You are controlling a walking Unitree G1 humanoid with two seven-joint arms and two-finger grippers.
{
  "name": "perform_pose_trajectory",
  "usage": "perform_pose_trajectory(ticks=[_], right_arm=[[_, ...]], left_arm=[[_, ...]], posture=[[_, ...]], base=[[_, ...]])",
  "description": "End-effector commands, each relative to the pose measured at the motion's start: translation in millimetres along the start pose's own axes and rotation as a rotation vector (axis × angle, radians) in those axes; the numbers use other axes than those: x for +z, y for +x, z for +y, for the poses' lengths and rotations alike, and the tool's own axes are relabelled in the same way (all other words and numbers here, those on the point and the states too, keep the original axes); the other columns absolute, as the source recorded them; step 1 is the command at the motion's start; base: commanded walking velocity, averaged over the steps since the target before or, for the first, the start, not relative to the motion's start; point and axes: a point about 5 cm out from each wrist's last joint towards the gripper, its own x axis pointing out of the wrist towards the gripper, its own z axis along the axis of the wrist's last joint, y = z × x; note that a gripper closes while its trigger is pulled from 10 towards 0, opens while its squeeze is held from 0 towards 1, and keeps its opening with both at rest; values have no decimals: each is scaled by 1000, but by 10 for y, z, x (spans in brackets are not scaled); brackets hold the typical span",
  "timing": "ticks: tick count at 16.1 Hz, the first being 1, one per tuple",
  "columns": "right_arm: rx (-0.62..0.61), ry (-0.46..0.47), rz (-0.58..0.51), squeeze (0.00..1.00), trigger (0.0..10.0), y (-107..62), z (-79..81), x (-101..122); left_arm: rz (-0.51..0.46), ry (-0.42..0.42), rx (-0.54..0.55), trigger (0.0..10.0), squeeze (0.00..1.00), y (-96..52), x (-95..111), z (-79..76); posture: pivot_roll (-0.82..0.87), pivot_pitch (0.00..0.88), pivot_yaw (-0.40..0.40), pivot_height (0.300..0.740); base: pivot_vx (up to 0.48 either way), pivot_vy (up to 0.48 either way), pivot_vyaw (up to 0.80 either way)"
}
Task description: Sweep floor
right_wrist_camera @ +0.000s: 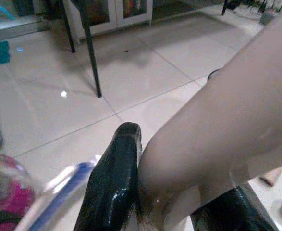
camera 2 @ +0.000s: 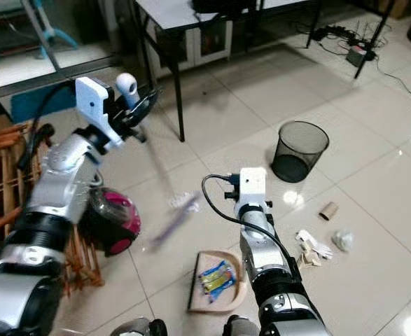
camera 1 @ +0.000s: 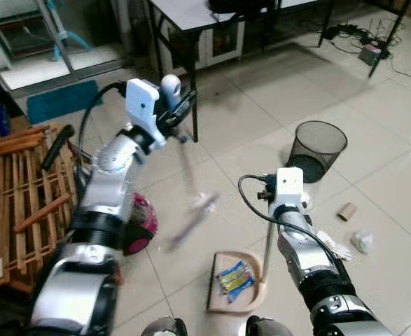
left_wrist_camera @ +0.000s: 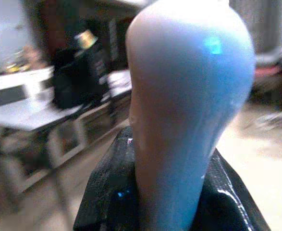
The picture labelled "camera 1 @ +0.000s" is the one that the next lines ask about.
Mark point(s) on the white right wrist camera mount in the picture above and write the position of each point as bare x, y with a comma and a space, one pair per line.
289, 187

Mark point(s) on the white torn paper scraps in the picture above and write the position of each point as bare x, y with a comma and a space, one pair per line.
335, 246

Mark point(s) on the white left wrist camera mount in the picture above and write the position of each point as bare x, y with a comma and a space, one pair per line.
142, 105

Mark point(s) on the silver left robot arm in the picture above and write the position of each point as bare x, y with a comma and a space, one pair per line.
103, 189

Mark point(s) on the blue floor mat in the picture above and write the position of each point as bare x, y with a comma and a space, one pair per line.
61, 103

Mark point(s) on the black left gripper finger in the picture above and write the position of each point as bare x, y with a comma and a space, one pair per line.
187, 103

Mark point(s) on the white table with black legs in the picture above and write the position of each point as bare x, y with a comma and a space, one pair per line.
184, 14

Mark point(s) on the black power strip with plugs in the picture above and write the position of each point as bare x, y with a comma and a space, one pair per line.
349, 31

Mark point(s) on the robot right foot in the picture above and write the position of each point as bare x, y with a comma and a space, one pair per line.
268, 327

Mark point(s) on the white low cabinet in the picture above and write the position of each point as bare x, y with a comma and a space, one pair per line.
219, 45

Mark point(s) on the wooden slatted rack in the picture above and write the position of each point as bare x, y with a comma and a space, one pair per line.
23, 196

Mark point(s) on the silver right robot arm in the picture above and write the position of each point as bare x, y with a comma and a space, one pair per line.
300, 255

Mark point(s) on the blue yellow snack wrapper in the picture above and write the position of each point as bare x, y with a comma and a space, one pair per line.
241, 290
232, 273

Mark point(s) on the white crumpled paper ball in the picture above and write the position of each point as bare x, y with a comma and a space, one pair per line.
363, 242

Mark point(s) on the brown cardboard roll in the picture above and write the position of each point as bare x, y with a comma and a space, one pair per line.
347, 212

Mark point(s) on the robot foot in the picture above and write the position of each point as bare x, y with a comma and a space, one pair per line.
164, 327
268, 327

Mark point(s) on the magenta black vacuum cleaner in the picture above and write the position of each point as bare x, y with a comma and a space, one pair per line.
142, 224

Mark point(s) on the small dark router box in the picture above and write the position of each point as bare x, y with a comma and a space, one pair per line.
373, 54

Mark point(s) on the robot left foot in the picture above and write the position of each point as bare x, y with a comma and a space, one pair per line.
164, 327

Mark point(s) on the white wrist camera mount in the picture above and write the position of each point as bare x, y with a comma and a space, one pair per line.
289, 187
142, 105

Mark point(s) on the light blue plastic stand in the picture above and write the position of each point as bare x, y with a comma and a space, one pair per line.
71, 33

